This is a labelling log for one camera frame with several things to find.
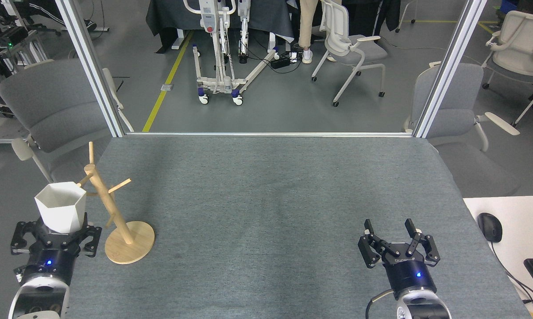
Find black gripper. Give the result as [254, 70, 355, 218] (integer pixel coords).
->
[10, 214, 103, 280]
[358, 218, 440, 296]

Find white hexagonal cup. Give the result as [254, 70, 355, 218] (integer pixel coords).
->
[35, 182, 88, 234]

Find wooden cup rack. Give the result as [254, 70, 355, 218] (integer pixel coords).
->
[76, 142, 155, 265]

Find black computer mouse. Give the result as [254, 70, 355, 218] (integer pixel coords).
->
[477, 213, 503, 243]

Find white desk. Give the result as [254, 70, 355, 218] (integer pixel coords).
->
[463, 195, 533, 319]

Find grey armchair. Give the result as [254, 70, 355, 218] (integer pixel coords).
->
[403, 62, 521, 198]
[0, 58, 135, 209]

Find white office chair grey seat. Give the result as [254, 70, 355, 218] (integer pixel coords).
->
[311, 0, 389, 108]

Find black power strip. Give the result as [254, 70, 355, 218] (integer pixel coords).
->
[270, 53, 292, 70]

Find white wheeled stand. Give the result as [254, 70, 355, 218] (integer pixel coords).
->
[183, 0, 280, 106]

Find cream office chair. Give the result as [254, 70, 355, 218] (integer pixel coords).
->
[482, 10, 533, 128]

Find person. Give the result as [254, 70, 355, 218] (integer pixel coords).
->
[297, 0, 339, 65]

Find dark cloth covered table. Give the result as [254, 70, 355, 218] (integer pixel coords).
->
[145, 0, 295, 54]

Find black mouse cable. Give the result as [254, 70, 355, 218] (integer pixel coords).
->
[490, 241, 533, 307]

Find silver frame rail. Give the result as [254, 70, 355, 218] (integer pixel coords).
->
[125, 132, 414, 138]

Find silver frame post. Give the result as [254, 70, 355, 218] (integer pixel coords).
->
[413, 0, 488, 139]
[55, 0, 126, 138]

